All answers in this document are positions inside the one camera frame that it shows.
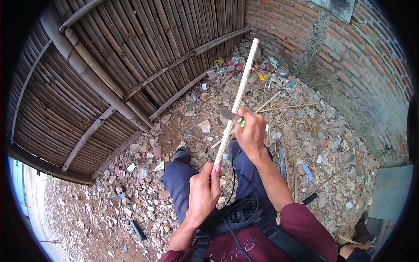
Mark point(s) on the person's right hand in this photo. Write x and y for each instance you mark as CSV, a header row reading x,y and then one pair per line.
x,y
253,134

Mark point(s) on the person's left hand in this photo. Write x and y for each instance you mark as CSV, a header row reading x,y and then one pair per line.
x,y
201,196

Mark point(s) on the pale bamboo stick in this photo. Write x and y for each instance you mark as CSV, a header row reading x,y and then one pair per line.
x,y
240,90

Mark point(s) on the person's legs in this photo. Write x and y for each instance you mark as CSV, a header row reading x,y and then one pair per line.
x,y
180,186

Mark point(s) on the dark metal blade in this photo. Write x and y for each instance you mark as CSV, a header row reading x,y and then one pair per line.
x,y
282,163

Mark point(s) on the thin bamboo stick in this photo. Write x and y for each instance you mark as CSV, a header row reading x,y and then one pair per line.
x,y
288,106

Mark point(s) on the blue plastic scrap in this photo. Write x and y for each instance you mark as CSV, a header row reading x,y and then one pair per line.
x,y
307,172

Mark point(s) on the heap of rubble and litter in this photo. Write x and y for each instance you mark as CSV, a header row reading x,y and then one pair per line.
x,y
327,137

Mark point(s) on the person's body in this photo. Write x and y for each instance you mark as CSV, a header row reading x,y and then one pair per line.
x,y
294,235

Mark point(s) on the grey blue board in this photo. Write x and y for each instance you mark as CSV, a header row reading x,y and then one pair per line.
x,y
391,193

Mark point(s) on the bamboo slat fence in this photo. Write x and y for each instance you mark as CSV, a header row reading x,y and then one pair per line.
x,y
98,65

